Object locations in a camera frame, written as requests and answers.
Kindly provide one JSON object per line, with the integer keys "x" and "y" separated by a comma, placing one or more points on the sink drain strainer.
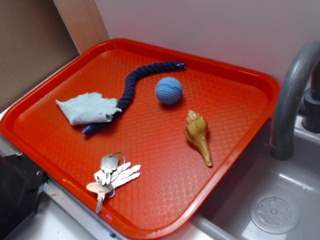
{"x": 274, "y": 212}

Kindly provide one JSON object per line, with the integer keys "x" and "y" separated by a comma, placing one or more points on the brown cardboard panel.
{"x": 34, "y": 43}

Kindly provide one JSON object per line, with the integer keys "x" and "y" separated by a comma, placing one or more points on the red plastic tray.
{"x": 174, "y": 179}

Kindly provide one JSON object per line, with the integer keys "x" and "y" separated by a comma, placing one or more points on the grey sink faucet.
{"x": 300, "y": 90}

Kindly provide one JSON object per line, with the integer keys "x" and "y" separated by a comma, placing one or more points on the blue dimpled ball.
{"x": 169, "y": 90}

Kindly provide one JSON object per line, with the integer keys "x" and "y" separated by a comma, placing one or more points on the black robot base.
{"x": 21, "y": 186}

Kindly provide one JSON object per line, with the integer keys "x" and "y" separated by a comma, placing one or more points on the silver key bunch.
{"x": 114, "y": 172}

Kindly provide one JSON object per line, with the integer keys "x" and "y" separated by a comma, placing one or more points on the light blue cloth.
{"x": 89, "y": 108}

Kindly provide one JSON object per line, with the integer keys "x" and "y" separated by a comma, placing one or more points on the grey plastic sink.
{"x": 225, "y": 214}

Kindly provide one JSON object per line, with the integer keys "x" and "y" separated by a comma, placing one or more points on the brown conch seashell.
{"x": 196, "y": 132}

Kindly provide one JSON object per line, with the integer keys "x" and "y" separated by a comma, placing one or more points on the wooden board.
{"x": 83, "y": 22}

